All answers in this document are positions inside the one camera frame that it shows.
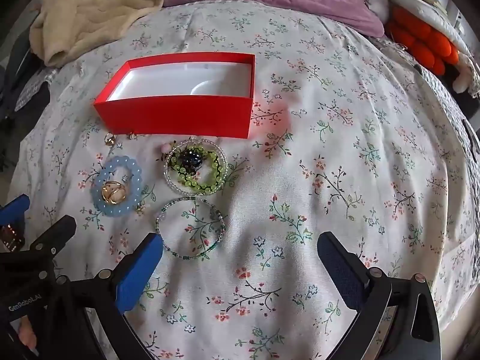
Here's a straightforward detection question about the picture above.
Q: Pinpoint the clear bead bracelet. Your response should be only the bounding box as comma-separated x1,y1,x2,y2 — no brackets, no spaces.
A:
163,140,229,197

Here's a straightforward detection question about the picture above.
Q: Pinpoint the red cardboard box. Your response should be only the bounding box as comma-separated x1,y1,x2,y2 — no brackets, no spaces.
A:
94,51,256,140

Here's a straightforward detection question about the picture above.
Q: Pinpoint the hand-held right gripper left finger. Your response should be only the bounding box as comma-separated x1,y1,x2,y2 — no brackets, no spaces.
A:
56,232,164,360

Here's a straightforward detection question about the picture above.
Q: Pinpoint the pale blue bead bracelet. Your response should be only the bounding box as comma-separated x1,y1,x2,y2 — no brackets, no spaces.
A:
91,156,144,218

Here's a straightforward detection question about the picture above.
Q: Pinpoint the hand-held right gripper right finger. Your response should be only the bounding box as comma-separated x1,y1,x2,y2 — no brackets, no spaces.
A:
317,232,442,360

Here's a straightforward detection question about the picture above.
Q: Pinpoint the black hair claw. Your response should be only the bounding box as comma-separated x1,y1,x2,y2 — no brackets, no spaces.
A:
178,148,205,175

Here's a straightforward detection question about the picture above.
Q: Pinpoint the floral bed sheet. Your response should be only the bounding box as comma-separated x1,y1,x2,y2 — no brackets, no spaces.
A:
11,0,480,360

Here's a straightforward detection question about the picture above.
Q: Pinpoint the beige quilted blanket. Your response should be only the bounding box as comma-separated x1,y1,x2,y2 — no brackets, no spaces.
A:
29,0,185,67

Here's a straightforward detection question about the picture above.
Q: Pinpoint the thin green bead bracelet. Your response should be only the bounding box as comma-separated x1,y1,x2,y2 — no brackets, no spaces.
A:
156,196,227,260

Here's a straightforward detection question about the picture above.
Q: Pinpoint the orange plush toy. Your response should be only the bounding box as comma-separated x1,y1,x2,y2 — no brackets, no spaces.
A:
386,7,460,76

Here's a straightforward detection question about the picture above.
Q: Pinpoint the dark clothes pile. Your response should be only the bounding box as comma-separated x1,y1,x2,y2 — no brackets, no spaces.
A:
0,7,52,122

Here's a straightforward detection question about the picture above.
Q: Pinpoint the person's left hand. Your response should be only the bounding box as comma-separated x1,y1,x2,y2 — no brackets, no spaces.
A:
16,314,39,357

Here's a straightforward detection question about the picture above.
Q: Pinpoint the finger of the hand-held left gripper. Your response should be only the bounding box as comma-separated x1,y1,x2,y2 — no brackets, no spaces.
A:
0,194,31,229
22,215,77,261

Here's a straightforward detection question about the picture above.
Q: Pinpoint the gold hair clip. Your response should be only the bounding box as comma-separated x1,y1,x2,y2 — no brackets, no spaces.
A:
102,180,127,204

